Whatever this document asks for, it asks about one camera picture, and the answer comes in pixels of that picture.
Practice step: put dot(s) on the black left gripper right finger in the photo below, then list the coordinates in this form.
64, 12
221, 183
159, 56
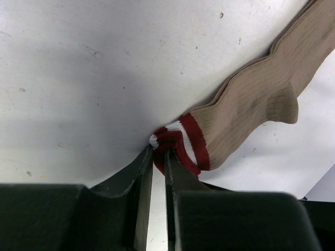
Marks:
181, 190

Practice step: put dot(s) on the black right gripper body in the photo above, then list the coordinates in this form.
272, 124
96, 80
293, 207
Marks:
274, 221

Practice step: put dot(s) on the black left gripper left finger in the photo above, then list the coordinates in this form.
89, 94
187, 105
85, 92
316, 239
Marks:
123, 205

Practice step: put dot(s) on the tan sock with maroon cuff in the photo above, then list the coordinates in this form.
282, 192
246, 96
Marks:
264, 90

